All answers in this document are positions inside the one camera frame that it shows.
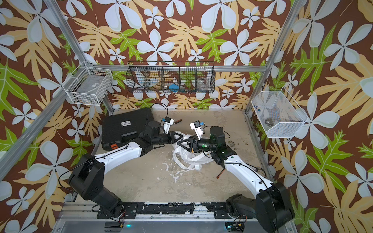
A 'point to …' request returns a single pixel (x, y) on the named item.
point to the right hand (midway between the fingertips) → (180, 143)
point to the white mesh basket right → (279, 115)
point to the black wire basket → (174, 76)
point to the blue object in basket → (174, 88)
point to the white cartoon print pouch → (185, 158)
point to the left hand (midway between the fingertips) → (183, 134)
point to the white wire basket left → (87, 85)
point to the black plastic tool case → (119, 128)
